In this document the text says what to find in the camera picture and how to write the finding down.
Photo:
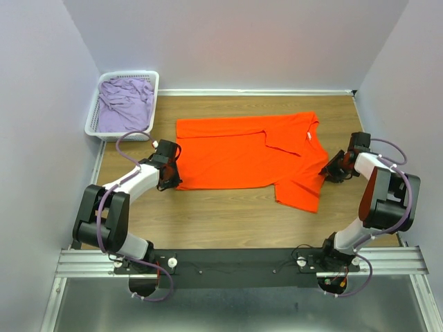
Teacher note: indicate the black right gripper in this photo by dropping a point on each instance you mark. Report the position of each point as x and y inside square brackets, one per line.
[333, 176]

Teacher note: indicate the orange t-shirt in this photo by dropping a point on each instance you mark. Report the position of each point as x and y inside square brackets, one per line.
[251, 152]

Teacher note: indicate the purple t-shirt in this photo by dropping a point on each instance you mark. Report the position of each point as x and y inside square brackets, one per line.
[125, 104]

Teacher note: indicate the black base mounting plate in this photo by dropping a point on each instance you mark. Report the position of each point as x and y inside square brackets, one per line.
[249, 268]

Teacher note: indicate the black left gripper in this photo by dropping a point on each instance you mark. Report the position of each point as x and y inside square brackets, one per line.
[175, 181]

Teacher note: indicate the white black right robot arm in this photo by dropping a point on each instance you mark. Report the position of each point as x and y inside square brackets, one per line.
[388, 203]

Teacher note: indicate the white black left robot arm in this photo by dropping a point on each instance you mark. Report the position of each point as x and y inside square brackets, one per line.
[103, 216]

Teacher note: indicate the white perforated plastic basket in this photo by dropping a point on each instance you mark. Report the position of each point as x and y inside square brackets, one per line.
[91, 125]

